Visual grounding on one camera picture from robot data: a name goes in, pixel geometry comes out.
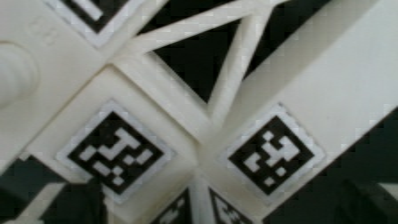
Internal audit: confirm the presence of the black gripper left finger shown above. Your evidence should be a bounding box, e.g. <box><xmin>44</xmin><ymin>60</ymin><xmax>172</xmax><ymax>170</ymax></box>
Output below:
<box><xmin>11</xmin><ymin>181</ymin><xmax>108</xmax><ymax>224</ymax></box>

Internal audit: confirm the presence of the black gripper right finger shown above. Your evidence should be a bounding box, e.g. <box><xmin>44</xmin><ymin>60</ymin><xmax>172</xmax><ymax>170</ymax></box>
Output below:
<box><xmin>332</xmin><ymin>180</ymin><xmax>398</xmax><ymax>224</ymax></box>

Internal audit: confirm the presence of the white chair back frame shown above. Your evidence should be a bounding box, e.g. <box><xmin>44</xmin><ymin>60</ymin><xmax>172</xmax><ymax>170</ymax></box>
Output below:
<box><xmin>0</xmin><ymin>0</ymin><xmax>398</xmax><ymax>224</ymax></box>

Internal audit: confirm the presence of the white chair seat plate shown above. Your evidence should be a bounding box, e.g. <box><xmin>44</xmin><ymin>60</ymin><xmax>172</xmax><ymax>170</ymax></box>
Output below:
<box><xmin>0</xmin><ymin>42</ymin><xmax>39</xmax><ymax>108</ymax></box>

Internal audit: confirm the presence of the white chair leg cube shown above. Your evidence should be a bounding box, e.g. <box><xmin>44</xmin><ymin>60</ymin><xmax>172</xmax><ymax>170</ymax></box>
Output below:
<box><xmin>148</xmin><ymin>185</ymin><xmax>258</xmax><ymax>224</ymax></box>

